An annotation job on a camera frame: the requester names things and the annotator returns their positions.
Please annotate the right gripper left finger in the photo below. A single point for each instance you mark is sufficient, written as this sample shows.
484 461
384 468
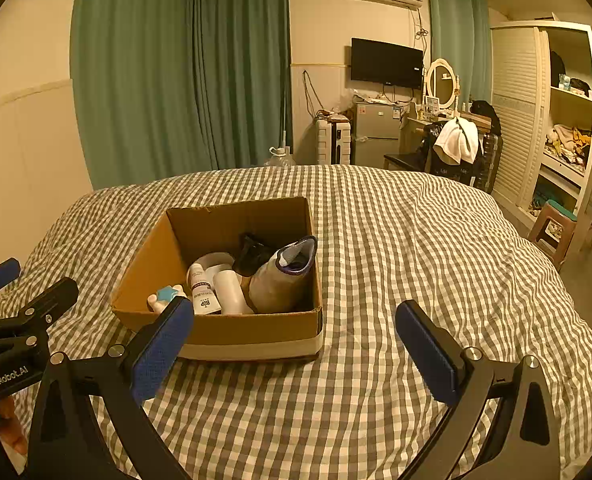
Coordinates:
65 439

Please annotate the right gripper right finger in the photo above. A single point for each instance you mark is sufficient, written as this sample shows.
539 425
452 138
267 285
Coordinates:
522 442

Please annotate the left human hand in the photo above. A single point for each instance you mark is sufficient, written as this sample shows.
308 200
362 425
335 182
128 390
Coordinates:
11 431

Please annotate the white toy teal top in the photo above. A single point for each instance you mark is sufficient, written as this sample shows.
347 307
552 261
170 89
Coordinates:
158 301

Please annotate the white bottle in box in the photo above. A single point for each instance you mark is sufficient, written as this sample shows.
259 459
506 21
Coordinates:
204 299

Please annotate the cardboard box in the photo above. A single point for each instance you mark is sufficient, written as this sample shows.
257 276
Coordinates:
211 236

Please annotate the white cylinder in box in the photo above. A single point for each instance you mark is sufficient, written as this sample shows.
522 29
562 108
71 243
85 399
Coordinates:
230 294

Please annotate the small wooden stool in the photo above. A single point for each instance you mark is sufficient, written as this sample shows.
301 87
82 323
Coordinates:
553 232

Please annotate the grey pouch in box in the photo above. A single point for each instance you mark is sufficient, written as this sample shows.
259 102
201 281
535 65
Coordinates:
279 284

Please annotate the black chair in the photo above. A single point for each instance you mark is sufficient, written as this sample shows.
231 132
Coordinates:
481 174

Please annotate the green curtain left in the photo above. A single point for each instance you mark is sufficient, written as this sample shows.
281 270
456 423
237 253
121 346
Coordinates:
169 87

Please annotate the green curtain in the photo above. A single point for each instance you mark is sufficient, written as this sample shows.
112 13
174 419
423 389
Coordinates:
169 87
460 34

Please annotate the large water bottle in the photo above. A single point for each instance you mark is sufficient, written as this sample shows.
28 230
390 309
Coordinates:
280 156

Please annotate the white garment on chair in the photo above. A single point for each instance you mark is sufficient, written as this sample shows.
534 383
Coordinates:
458 142

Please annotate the vanity desk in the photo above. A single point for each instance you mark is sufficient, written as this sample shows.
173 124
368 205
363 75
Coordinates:
412 130

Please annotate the grey mini fridge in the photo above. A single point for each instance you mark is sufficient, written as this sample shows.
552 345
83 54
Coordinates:
376 133

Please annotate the white suitcase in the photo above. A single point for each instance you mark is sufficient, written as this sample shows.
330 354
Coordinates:
333 140

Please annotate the white wardrobe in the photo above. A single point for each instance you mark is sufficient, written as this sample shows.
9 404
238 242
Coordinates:
542 93

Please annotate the round white vanity mirror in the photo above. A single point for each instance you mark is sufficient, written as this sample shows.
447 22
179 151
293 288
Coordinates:
442 85

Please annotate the green curtain right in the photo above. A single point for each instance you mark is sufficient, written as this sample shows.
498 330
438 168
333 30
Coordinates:
460 34

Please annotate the black wall television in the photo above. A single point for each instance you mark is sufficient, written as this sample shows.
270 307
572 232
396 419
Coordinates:
388 64

